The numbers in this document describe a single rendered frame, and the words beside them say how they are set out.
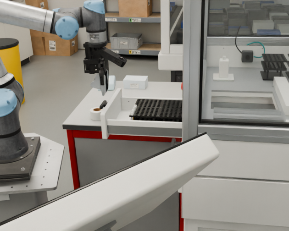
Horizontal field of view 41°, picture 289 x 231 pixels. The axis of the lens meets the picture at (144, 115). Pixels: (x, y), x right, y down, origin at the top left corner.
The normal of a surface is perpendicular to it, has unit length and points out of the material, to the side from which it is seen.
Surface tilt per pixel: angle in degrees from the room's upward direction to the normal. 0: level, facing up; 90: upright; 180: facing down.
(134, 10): 92
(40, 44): 88
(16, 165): 3
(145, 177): 40
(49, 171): 0
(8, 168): 3
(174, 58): 90
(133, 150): 90
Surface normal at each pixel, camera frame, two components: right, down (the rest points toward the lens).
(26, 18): 0.18, 0.35
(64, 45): -0.29, 0.39
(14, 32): 0.97, 0.07
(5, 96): 0.02, -0.84
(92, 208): 0.38, -0.51
